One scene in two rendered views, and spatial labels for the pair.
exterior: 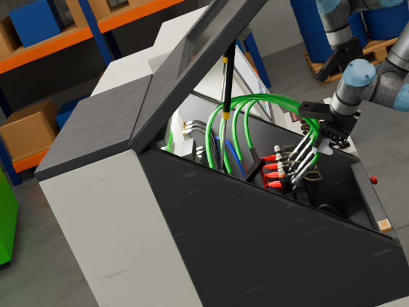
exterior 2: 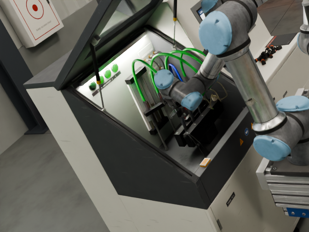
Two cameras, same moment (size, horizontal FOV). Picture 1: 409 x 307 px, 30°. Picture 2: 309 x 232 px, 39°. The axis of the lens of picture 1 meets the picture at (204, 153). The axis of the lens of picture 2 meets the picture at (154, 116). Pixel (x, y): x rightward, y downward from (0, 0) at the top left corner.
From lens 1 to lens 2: 149 cm
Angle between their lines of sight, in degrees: 37
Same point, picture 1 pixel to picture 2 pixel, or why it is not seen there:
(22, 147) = not seen: outside the picture
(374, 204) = (221, 142)
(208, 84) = (169, 30)
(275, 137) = not seen: hidden behind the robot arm
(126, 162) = (56, 92)
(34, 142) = not seen: outside the picture
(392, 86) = (180, 94)
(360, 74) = (157, 82)
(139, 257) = (72, 137)
